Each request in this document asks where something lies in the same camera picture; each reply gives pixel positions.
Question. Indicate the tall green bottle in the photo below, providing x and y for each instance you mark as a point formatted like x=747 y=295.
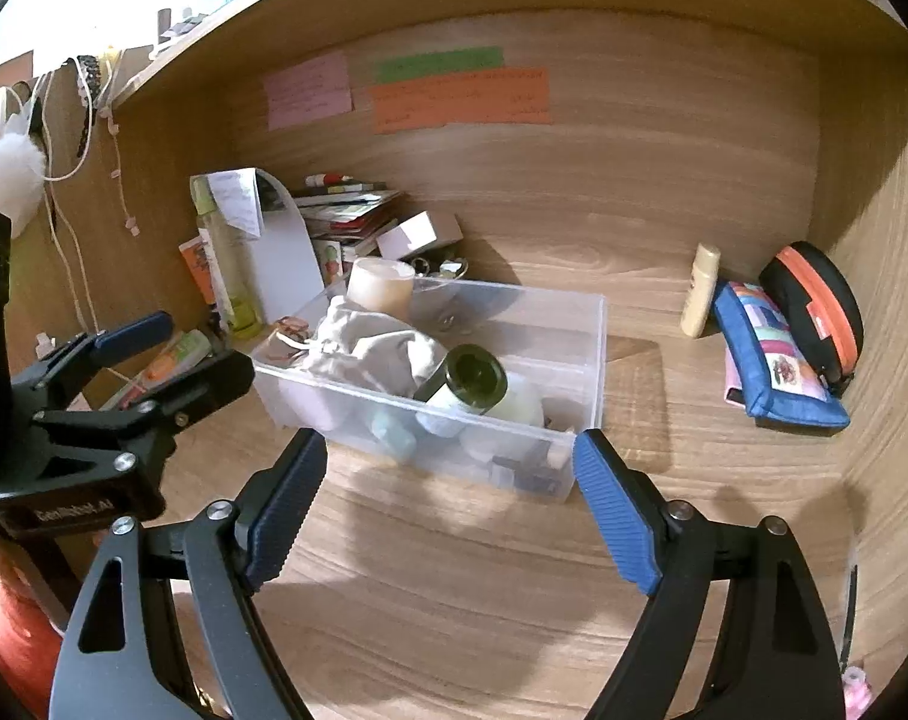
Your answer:
x=232 y=277

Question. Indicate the white box fruit print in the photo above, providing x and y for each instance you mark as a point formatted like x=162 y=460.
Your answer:
x=331 y=262

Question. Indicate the small pale cardboard box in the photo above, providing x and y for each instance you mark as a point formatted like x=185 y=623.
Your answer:
x=412 y=234

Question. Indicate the green orange highlighter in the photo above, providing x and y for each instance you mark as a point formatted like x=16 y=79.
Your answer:
x=180 y=354

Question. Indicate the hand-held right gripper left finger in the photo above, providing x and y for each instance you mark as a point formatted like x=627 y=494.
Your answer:
x=285 y=510

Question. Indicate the white charger plug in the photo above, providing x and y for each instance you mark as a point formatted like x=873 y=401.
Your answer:
x=42 y=346

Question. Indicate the red white marker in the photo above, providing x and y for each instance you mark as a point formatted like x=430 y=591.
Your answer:
x=326 y=179

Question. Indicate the glass bowl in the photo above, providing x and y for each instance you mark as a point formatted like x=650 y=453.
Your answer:
x=457 y=283

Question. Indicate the pale blue item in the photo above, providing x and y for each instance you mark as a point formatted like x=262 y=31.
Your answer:
x=394 y=435

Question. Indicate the small pink item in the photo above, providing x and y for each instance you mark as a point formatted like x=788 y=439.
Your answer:
x=857 y=690

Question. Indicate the wooden desk hutch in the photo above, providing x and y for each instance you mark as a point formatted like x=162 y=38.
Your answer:
x=649 y=165

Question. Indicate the clear plastic storage box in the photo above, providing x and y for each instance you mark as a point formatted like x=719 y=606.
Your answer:
x=566 y=382

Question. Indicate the green sticky note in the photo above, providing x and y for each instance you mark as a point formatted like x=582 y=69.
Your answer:
x=439 y=65

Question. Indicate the stack of books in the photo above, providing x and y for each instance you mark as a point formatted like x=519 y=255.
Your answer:
x=349 y=217

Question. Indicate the small dark box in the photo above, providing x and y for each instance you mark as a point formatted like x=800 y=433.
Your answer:
x=529 y=478

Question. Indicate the black orange zip case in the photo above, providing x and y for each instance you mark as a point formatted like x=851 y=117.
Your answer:
x=799 y=292

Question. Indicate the blue patchwork pencil pouch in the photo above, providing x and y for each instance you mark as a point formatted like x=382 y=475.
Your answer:
x=776 y=367

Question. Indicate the pile of small trinkets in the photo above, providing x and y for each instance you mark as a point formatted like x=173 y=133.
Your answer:
x=446 y=266

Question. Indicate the person's left forearm orange sleeve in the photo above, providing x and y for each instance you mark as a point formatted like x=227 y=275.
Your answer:
x=18 y=645

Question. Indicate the white curved stand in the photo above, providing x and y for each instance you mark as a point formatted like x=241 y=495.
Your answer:
x=289 y=270

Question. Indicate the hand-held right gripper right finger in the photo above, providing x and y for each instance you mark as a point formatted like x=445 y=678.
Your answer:
x=619 y=517

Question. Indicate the thin black pen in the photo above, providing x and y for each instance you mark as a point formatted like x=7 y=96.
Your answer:
x=850 y=615

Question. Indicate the wooden desktop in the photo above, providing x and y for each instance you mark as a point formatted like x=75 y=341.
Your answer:
x=461 y=600

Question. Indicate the orange packet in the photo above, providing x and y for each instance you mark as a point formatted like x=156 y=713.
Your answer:
x=197 y=266

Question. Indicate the orange sticky note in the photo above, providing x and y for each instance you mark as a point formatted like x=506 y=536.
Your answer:
x=461 y=101

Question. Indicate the white fluffy pompom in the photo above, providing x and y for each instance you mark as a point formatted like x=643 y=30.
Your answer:
x=7 y=172

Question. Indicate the beige candle jar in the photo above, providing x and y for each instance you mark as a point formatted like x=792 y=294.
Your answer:
x=379 y=289

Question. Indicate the dark green bottle white label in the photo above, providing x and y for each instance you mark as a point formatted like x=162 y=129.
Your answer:
x=469 y=382

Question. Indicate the pink sticky note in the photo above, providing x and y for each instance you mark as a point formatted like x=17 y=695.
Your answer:
x=307 y=90

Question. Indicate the white paper receipt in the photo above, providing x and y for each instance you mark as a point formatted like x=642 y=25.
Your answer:
x=236 y=202

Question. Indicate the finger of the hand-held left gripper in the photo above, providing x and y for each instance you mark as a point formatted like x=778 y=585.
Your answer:
x=221 y=379
x=135 y=334

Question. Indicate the cream lotion bottle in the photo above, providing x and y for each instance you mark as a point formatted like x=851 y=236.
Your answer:
x=701 y=292

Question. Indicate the pink flat item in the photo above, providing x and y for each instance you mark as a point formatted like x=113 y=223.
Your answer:
x=733 y=382

